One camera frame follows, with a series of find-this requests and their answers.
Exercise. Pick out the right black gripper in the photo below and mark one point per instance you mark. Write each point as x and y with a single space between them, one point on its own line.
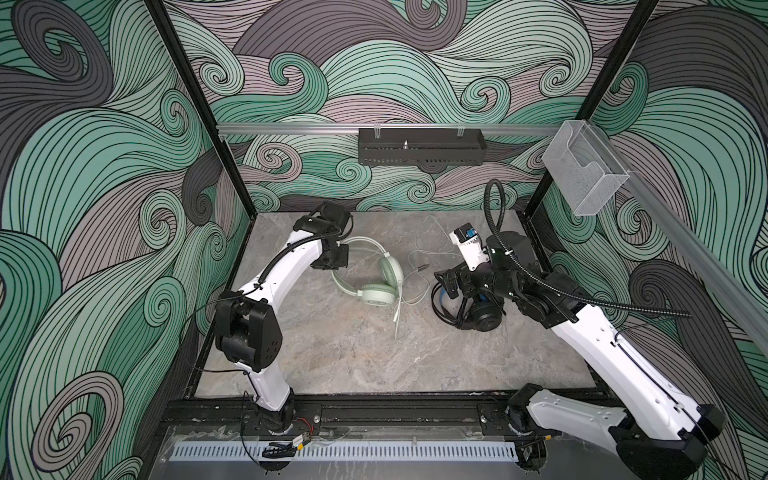
454 283

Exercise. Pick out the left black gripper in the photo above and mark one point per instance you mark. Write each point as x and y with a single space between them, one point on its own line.
342 262

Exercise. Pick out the black headphones with blue band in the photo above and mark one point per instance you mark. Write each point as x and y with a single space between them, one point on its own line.
478 310

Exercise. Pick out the mint green headphones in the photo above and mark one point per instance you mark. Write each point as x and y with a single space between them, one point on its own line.
389 289

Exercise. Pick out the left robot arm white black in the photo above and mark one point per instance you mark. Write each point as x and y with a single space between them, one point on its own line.
246 327

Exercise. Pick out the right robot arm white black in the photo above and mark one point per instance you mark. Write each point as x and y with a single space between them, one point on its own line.
658 432

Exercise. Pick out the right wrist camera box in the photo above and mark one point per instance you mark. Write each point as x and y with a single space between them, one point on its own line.
470 246

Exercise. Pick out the black perforated wall tray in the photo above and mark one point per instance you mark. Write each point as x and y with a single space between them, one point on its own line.
429 149

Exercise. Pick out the clear plastic wall bin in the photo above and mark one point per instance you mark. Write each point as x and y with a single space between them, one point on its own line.
587 169

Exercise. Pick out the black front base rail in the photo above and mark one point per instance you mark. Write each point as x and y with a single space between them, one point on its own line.
481 409

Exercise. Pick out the black frame post left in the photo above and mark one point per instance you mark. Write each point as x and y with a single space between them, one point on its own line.
179 58

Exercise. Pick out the black frame post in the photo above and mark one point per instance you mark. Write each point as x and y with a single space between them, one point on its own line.
615 60
179 58

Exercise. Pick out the aluminium horizontal rail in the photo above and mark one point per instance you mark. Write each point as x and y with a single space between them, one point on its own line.
305 128

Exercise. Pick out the white slotted cable duct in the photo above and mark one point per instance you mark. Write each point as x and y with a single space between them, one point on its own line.
355 450

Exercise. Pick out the black frame post right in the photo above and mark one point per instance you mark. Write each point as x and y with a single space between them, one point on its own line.
615 60

